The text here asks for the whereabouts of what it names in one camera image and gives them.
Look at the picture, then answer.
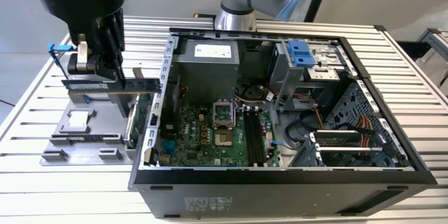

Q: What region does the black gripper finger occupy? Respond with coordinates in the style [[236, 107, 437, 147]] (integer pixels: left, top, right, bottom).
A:
[[67, 34, 103, 76], [96, 8, 127, 81]]

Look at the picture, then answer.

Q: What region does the RAM stick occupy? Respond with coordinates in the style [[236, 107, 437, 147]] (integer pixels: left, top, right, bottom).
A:
[[52, 135, 121, 142], [61, 78, 161, 94]]

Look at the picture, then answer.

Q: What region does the black RAM slot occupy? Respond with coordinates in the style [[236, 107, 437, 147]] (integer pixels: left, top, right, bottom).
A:
[[252, 105, 269, 167], [244, 105, 260, 167]]

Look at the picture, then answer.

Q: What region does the hard disk in blue carrier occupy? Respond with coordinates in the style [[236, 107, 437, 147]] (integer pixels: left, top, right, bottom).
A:
[[47, 42, 92, 103]]

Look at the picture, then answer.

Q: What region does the silver CPU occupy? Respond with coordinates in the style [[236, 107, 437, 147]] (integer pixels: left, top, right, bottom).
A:
[[68, 111, 91, 127]]

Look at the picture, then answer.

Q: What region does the green graphics card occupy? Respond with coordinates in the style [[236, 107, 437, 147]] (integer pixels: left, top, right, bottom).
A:
[[125, 67, 155, 149]]

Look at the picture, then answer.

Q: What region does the grey parts rack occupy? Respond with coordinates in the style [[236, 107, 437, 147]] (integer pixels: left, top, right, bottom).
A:
[[39, 66, 155, 167]]

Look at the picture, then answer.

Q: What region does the black case fan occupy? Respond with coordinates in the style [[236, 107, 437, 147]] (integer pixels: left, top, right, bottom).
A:
[[164, 76, 185, 125]]

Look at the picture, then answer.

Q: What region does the grey power supply unit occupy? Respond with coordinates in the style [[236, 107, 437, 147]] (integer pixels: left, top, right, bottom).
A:
[[173, 38, 241, 104]]

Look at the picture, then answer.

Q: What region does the metal socket cover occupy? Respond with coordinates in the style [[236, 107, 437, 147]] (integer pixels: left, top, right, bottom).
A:
[[212, 99, 235, 130]]

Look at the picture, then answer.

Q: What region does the round black speaker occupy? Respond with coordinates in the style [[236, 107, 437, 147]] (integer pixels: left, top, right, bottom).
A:
[[243, 84, 269, 99]]

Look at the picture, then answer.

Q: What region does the green motherboard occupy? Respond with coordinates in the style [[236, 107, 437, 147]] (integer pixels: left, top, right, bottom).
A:
[[159, 103, 283, 168]]

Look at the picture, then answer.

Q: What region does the CPU socket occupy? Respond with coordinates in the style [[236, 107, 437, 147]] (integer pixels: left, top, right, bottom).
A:
[[213, 129, 235, 148]]

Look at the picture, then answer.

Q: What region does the blue drive bay latch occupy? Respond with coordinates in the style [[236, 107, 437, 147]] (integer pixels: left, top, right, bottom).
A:
[[287, 39, 313, 68]]

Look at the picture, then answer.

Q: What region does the silver drive cage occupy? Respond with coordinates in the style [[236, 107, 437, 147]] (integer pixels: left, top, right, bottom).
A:
[[269, 39, 351, 111]]

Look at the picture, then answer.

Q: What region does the black PC case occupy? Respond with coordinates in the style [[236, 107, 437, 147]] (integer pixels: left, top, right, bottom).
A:
[[128, 26, 439, 219]]

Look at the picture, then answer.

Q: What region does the silver disk bay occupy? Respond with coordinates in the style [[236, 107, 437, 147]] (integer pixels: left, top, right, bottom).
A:
[[288, 129, 412, 168]]

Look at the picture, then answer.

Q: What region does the metal side table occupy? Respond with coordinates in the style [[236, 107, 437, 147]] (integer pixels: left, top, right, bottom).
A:
[[415, 28, 448, 93]]

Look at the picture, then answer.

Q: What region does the white and yellow wire bundle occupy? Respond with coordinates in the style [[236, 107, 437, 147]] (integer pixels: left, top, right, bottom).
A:
[[233, 93, 277, 104]]

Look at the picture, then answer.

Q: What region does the black data cable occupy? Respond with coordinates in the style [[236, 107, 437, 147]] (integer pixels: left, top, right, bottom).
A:
[[285, 118, 317, 151]]

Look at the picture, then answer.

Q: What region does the thin orange wire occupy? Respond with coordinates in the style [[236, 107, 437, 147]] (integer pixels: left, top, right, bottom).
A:
[[313, 104, 325, 130]]

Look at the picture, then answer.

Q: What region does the orange yellow red wire bundle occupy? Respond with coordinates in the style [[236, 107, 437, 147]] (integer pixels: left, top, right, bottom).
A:
[[352, 113, 377, 156]]

